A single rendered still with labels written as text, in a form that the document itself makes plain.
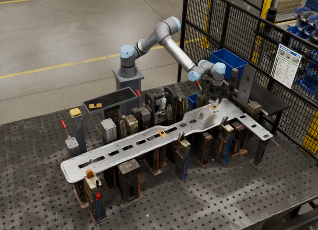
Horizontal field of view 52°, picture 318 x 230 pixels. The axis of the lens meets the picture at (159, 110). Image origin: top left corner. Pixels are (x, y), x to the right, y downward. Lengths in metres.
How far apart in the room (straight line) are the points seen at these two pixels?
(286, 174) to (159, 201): 0.97
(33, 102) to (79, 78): 0.73
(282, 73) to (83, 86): 2.72
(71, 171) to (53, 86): 2.63
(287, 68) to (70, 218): 1.86
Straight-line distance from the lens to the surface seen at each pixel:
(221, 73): 2.24
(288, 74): 2.64
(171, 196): 2.31
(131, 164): 2.04
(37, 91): 4.57
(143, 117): 2.32
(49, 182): 2.47
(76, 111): 2.25
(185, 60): 2.21
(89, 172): 1.94
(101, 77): 4.67
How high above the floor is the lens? 2.57
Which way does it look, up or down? 40 degrees down
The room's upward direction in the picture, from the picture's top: 2 degrees clockwise
